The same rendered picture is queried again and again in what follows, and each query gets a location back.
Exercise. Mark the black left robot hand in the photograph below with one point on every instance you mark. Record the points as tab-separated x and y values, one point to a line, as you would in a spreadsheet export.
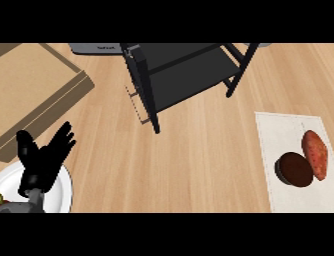
42	160

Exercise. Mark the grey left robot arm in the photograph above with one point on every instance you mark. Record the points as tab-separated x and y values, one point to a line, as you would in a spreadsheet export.
24	205

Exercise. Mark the black tiered shelf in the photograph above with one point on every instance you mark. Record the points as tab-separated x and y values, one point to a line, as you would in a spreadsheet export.
179	73

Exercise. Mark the white placemat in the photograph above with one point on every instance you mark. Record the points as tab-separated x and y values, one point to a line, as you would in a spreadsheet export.
293	196

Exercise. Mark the orange sweet potato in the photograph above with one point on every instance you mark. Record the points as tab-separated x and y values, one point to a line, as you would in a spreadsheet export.
315	155

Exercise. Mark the white round plate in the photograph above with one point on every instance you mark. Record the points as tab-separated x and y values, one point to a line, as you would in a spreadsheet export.
57	190

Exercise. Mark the tan wooden open drawer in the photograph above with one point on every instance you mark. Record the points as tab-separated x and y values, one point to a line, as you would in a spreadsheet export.
23	96

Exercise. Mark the grey flat appliance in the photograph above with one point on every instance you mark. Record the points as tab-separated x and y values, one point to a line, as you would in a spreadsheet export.
96	49

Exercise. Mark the dark brown round can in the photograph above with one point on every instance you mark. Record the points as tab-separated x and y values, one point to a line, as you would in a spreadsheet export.
296	170

